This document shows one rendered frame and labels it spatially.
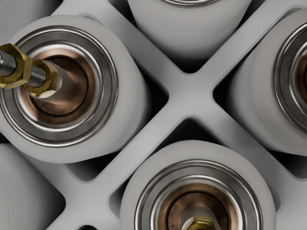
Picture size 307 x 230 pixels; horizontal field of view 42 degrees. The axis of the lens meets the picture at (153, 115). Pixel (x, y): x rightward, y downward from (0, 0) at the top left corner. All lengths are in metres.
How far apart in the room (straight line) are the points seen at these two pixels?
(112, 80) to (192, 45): 0.09
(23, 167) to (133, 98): 0.12
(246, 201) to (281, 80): 0.07
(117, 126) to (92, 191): 0.09
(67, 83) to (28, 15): 0.11
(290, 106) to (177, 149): 0.07
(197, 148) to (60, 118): 0.09
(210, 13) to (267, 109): 0.07
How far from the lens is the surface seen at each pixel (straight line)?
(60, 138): 0.25
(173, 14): 0.25
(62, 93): 0.23
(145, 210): 0.24
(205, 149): 0.25
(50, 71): 0.22
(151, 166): 0.25
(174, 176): 0.24
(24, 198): 0.30
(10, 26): 0.32
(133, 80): 0.25
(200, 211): 0.22
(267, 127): 0.26
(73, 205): 0.33
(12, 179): 0.30
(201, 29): 0.27
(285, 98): 0.25
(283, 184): 0.33
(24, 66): 0.18
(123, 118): 0.25
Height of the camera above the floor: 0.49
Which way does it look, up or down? 85 degrees down
